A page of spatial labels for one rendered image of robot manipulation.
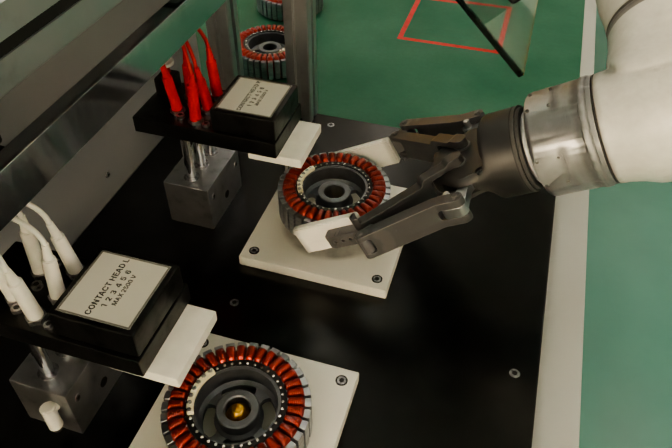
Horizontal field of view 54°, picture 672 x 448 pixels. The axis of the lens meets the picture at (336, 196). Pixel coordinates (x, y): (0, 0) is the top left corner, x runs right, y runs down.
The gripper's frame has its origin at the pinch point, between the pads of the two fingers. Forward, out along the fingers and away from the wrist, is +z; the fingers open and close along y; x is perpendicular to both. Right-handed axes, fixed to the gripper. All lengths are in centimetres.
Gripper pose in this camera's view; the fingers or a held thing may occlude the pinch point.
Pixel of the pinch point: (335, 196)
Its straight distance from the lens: 66.5
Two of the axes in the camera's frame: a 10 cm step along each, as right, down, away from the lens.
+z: -8.3, 2.1, 5.2
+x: 4.8, 7.5, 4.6
